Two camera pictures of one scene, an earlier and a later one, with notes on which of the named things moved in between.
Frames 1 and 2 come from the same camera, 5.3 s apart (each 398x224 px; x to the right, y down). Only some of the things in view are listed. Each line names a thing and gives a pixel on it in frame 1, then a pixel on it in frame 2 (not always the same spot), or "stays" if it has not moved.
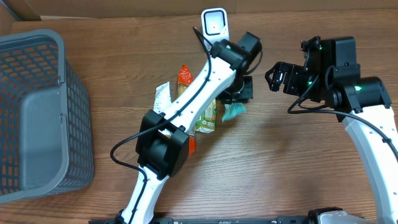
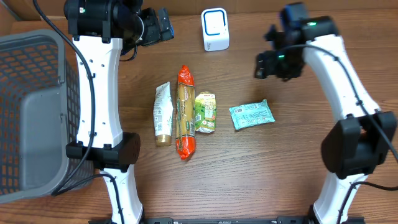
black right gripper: [291, 73] to [267, 68]
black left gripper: [241, 92] to [152, 26]
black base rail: [212, 219] stays
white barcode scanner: [214, 22] stays
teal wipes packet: [232, 110] to [252, 114]
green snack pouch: [206, 122] stays
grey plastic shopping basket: [46, 142] stays
